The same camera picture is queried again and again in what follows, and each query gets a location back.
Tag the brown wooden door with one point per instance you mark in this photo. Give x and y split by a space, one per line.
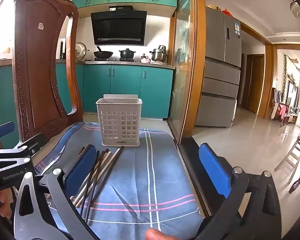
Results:
255 85

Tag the tall black bottle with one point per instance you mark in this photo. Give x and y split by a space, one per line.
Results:
62 51

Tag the white adhesive hook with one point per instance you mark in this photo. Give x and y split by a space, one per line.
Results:
41 25

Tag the white plastic utensil basket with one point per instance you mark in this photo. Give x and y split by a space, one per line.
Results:
118 106

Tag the red bag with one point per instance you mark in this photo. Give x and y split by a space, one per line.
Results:
227 12

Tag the black range hood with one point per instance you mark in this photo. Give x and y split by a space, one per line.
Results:
118 27

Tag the grey kitchen countertop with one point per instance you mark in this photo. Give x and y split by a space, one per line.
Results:
155 65

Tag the carved brown wooden chair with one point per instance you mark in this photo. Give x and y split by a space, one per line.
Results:
37 80

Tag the black wok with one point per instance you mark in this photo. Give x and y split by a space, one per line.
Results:
103 54

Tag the green vine garland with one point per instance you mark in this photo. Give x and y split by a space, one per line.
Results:
286 75

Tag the steel steamer pot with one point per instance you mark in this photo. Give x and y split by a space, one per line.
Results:
158 55

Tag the black lidded pot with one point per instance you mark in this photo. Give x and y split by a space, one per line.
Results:
127 54

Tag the person's right hand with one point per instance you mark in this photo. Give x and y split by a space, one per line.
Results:
158 234

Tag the black rimmed table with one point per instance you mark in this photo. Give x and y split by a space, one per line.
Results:
190 165

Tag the small pink pot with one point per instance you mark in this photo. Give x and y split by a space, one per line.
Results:
145 60

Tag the teal base cabinets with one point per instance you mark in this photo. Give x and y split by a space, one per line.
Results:
127 90

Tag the blue plaid cloth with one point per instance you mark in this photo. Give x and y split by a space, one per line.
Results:
140 180

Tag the silver pan lid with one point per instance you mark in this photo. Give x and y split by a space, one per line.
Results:
80 51

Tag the gas stove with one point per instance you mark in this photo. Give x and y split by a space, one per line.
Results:
110 60

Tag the ceiling light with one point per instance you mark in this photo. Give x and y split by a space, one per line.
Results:
297 8

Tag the pile of chopsticks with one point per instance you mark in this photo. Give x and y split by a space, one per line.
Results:
107 165

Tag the clothes on drying rack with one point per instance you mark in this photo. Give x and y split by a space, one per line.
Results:
281 110

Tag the wooden framed glass sliding door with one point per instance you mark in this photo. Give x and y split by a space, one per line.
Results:
182 55

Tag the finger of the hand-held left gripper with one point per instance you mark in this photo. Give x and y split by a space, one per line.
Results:
33 142
3 130

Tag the person's left hand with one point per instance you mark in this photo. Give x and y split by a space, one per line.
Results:
3 201

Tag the wooden stool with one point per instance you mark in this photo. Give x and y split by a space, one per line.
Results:
296 146

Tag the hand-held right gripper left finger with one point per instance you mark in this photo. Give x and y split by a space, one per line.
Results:
81 170

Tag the grey refrigerator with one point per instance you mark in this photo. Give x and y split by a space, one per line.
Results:
220 80

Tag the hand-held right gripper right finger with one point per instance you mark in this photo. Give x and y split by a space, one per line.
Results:
213 170

